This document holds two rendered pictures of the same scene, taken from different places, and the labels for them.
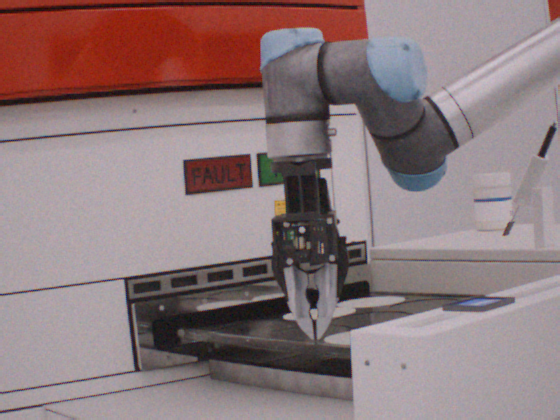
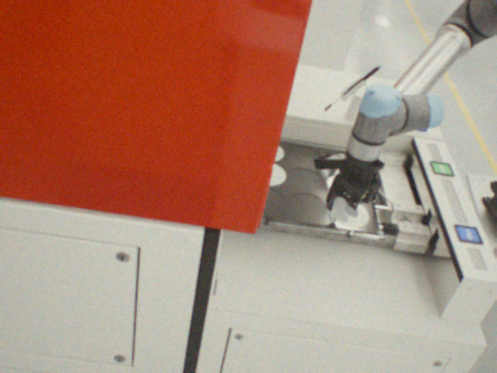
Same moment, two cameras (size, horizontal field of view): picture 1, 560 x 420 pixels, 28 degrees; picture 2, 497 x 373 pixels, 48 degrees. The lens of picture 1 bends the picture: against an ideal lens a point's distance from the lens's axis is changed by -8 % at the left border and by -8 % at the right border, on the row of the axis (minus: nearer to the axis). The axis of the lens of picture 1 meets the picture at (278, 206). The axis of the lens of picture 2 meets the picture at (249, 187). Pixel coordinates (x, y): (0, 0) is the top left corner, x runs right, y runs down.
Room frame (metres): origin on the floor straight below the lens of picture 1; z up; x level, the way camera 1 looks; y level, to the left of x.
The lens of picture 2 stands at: (0.97, 0.94, 1.75)
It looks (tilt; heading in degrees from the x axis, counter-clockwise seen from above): 38 degrees down; 306
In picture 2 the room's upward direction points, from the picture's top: 12 degrees clockwise
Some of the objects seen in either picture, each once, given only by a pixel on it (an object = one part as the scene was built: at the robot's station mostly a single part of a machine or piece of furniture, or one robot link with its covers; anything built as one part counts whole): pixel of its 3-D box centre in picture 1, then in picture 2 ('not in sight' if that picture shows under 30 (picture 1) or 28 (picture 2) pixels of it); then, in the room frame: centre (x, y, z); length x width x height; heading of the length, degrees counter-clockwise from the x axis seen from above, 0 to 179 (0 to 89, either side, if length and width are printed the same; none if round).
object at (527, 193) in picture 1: (534, 199); (349, 97); (1.62, -0.37, 1.03); 0.06 x 0.04 x 0.13; 40
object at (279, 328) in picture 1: (370, 319); (305, 181); (1.55, -0.11, 0.90); 0.34 x 0.34 x 0.01; 40
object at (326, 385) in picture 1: (338, 385); (324, 231); (1.42, -0.06, 0.84); 0.50 x 0.02 x 0.03; 40
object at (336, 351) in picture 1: (267, 344); (309, 226); (1.43, 0.03, 0.90); 0.37 x 0.01 x 0.01; 40
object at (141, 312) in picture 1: (260, 315); not in sight; (1.70, 0.04, 0.89); 0.44 x 0.02 x 0.10; 130
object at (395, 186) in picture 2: not in sight; (397, 200); (1.36, -0.29, 0.87); 0.36 x 0.08 x 0.03; 130
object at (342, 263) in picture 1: (329, 261); not in sight; (1.40, -0.05, 0.99); 0.05 x 0.02 x 0.09; 85
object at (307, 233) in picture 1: (305, 212); (357, 176); (1.38, -0.03, 1.05); 0.09 x 0.08 x 0.12; 175
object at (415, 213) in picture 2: not in sight; (406, 211); (1.31, -0.24, 0.89); 0.08 x 0.03 x 0.03; 40
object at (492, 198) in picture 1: (492, 201); not in sight; (1.97, -0.37, 1.01); 0.07 x 0.07 x 0.10
